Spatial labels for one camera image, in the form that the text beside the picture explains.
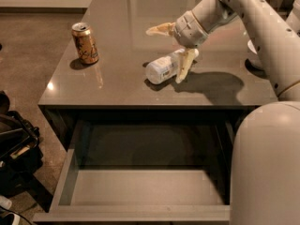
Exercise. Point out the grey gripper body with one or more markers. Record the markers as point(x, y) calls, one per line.
point(188, 29)

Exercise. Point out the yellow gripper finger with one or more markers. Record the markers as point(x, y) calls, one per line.
point(164, 29)
point(185, 59)

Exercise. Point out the clear blue plastic bottle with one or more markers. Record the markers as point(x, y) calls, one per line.
point(162, 69)

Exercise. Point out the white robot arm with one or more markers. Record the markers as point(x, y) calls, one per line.
point(265, 166)

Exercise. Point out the open grey top drawer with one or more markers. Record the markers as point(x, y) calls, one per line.
point(146, 174)

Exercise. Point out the white bowl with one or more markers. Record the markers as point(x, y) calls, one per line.
point(253, 57)

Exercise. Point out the orange soda can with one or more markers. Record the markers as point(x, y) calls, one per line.
point(85, 43)

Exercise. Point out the white container with label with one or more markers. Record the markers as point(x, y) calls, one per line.
point(293, 19)

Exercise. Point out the black bag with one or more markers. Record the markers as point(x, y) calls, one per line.
point(20, 155)

